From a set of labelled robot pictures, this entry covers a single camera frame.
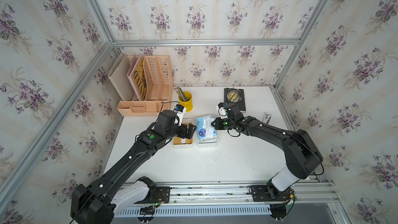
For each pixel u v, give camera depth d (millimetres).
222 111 801
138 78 954
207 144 881
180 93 981
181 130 662
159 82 1160
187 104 985
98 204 367
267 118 1008
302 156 451
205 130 842
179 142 905
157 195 729
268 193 674
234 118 692
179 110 662
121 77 916
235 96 1128
